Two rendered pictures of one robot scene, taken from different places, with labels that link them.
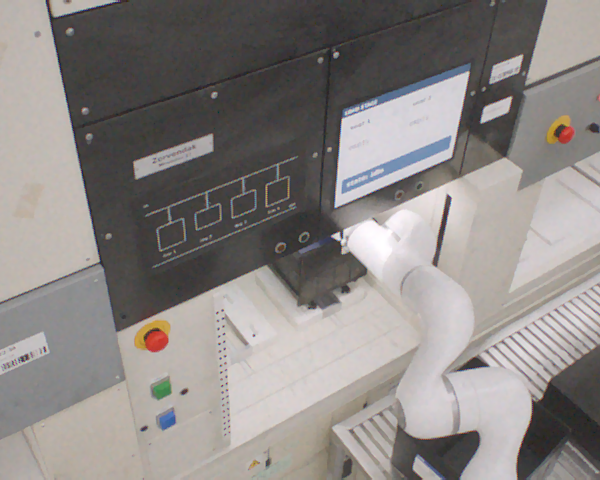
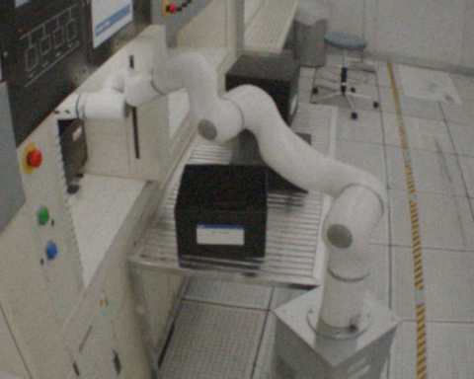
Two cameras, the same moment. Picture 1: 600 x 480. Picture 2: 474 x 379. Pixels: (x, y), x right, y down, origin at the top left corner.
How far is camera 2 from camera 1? 0.80 m
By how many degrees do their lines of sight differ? 35
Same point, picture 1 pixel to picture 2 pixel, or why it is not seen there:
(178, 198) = (33, 27)
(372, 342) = (117, 196)
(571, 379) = (239, 157)
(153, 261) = (25, 81)
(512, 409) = (263, 97)
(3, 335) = not seen: outside the picture
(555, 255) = (177, 115)
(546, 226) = not seen: hidden behind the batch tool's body
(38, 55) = not seen: outside the picture
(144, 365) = (30, 190)
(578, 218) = (173, 98)
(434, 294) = (183, 57)
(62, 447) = (9, 277)
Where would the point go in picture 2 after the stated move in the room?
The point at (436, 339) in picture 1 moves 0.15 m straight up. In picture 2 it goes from (200, 77) to (200, 21)
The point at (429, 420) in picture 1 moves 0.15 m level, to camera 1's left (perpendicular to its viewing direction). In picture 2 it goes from (228, 117) to (177, 138)
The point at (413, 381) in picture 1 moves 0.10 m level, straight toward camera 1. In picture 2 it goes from (204, 103) to (224, 118)
